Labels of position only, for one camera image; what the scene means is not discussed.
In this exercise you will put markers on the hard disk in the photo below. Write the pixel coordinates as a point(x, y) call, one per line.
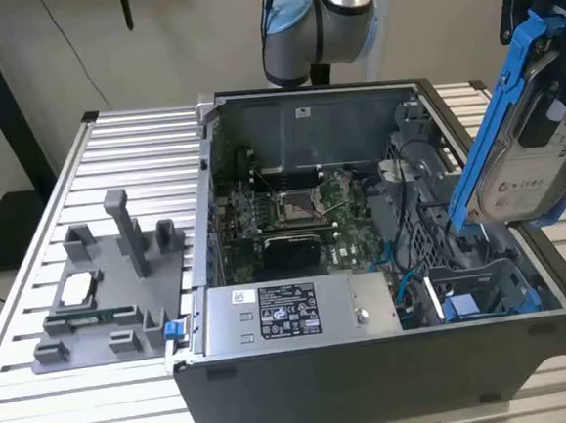
point(520, 178)

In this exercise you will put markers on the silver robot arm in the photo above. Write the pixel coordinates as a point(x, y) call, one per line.
point(299, 48)

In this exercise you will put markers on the grey disk bay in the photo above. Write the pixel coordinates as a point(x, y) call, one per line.
point(494, 273)

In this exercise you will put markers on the empty blue disk carrier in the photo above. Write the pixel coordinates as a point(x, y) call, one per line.
point(459, 308)

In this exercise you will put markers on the grey metal drive cage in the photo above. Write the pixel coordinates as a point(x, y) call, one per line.
point(408, 177)

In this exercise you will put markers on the green motherboard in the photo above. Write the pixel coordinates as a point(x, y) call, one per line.
point(349, 245)

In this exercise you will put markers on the CPU socket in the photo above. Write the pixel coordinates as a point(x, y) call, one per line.
point(295, 205)

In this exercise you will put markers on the silver power supply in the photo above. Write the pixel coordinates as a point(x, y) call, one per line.
point(368, 293)

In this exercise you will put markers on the black graphics card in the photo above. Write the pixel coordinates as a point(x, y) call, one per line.
point(291, 252)

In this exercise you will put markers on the black PC case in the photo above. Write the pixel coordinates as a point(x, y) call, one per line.
point(326, 389)

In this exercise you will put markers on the blue case latch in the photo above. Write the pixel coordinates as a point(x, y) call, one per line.
point(173, 329)

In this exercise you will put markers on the grey parts rack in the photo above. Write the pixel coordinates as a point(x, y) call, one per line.
point(117, 283)

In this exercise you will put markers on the green RAM stick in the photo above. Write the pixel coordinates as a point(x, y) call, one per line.
point(109, 313)

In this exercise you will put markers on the silver CPU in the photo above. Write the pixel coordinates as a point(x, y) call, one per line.
point(77, 289)

